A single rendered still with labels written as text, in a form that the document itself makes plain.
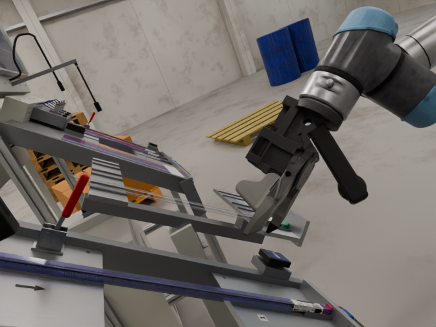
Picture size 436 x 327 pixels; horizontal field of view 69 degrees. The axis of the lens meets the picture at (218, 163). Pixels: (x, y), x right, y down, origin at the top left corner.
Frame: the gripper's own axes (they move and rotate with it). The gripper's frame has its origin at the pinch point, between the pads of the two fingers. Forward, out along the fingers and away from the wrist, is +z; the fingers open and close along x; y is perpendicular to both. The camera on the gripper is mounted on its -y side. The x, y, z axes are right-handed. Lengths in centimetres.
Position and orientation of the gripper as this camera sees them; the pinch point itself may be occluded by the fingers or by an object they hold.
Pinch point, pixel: (261, 237)
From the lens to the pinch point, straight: 47.5
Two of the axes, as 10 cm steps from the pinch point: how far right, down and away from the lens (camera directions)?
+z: -5.1, 8.6, 0.1
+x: -3.3, -1.8, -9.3
